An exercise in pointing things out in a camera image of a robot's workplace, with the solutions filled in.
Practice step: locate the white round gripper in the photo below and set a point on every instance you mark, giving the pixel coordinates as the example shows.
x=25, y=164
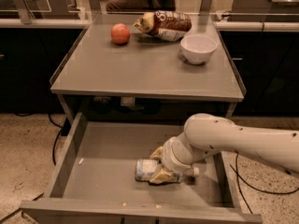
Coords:
x=168, y=157

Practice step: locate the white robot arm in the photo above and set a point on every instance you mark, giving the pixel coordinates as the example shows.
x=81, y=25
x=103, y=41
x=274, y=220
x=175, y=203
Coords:
x=205, y=135

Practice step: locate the grey open drawer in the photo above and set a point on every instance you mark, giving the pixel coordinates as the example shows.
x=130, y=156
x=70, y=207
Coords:
x=94, y=182

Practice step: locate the grey counter cabinet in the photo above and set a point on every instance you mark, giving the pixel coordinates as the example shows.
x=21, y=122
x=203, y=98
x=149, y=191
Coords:
x=146, y=67

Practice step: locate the white bowl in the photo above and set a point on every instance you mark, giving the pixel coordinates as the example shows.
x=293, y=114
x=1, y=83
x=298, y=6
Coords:
x=197, y=48

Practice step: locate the red apple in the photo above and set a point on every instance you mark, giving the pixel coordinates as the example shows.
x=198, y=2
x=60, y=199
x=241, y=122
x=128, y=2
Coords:
x=120, y=34

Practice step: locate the brown chip bag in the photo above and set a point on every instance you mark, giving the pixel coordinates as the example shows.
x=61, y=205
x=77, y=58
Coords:
x=167, y=25

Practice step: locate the white railing bar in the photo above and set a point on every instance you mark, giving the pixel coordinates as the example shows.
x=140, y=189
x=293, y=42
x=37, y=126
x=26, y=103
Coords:
x=283, y=27

